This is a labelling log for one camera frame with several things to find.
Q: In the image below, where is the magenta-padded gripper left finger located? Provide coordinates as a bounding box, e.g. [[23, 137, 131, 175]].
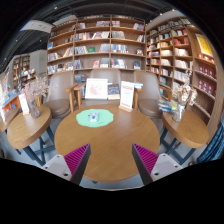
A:
[[41, 143, 92, 186]]

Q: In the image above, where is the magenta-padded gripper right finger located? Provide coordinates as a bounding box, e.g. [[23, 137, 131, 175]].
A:
[[131, 143, 184, 186]]

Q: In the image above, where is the transparent computer mouse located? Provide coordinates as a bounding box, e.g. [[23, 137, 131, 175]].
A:
[[87, 112, 100, 124]]

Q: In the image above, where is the green cloud-shaped mouse pad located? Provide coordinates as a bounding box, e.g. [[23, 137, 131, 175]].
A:
[[75, 108, 115, 128]]

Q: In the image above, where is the round wooden side table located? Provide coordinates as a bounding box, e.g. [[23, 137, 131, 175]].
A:
[[159, 108, 210, 166], [6, 104, 56, 166]]

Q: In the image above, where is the stack of colourful books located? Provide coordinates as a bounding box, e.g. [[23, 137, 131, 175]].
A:
[[157, 99, 178, 114]]

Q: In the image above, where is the glass vase with dried flowers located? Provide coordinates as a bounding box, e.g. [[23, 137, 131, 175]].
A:
[[171, 71, 198, 123], [23, 75, 50, 120]]

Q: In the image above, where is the beige armchair with wooden arms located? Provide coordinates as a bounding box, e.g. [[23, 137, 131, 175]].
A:
[[42, 70, 78, 119], [133, 69, 173, 119], [73, 68, 139, 109]]

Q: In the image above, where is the white standing sign wooden base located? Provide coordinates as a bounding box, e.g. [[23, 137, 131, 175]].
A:
[[118, 80, 136, 113]]

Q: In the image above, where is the white framed picture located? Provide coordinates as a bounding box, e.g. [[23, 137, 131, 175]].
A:
[[84, 77, 109, 101]]

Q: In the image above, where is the dark cover book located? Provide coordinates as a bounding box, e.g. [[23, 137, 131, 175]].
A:
[[107, 83, 121, 101]]

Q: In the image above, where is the small white card sign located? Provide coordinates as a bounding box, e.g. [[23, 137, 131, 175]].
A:
[[18, 93, 31, 116]]

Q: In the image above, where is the small distant bookshelf unit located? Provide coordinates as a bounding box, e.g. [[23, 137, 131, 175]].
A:
[[12, 54, 32, 83]]

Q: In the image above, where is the curved wooden bookshelf unit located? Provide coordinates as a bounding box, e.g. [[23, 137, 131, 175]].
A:
[[144, 17, 221, 129]]

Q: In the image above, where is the large wooden bookshelf unit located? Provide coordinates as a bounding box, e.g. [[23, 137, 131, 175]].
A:
[[46, 14, 147, 76]]

